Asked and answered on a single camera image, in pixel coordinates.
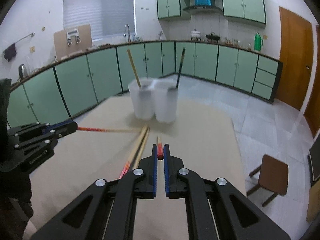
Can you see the dark hanging towel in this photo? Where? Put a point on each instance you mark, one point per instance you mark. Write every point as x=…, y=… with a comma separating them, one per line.
x=10, y=52

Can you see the range hood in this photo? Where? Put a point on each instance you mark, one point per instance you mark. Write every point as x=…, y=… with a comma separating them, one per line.
x=202, y=6

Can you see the green lower cabinets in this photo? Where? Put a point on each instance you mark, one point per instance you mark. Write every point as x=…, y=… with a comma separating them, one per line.
x=68, y=88

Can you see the wooden door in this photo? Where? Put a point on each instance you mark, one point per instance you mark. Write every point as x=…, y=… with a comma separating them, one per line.
x=296, y=54
x=311, y=113

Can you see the wall towel rail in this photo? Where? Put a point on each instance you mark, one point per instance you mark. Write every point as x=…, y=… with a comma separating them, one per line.
x=29, y=35

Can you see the brown board with holder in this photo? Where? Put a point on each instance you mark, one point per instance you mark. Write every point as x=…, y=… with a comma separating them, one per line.
x=71, y=41

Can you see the black oven appliance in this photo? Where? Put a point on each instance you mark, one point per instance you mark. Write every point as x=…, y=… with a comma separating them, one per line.
x=314, y=161

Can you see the red patterned chopstick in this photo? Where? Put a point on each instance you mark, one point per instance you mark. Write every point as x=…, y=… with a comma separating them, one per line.
x=108, y=130
x=134, y=151

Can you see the steel electric kettle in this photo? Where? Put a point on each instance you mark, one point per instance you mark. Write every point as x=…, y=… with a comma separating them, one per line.
x=22, y=71

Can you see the white twin utensil holder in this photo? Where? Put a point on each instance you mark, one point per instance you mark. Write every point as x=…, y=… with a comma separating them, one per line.
x=154, y=98

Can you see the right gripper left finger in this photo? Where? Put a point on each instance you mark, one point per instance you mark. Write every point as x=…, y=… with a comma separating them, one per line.
x=106, y=209

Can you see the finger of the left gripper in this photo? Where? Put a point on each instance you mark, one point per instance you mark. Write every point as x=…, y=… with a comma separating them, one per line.
x=59, y=133
x=60, y=125

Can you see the kitchen faucet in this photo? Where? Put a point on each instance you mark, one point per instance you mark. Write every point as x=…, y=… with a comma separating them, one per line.
x=127, y=33

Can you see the black wok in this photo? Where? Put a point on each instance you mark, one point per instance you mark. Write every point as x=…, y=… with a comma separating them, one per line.
x=212, y=38

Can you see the green thermos jug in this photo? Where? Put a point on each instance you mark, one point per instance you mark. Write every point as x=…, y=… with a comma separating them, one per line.
x=258, y=42

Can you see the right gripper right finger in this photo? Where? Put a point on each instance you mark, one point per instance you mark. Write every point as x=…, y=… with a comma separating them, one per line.
x=215, y=209

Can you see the white cooking pot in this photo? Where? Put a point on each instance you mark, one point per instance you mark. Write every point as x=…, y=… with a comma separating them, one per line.
x=195, y=35

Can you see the red striped wooden chopstick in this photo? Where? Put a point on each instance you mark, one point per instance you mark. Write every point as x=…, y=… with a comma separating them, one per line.
x=160, y=154

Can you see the window blinds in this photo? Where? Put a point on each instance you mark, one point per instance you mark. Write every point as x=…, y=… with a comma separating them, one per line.
x=107, y=18

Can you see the brown wooden stool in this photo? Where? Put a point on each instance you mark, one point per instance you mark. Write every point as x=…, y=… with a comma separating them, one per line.
x=273, y=176

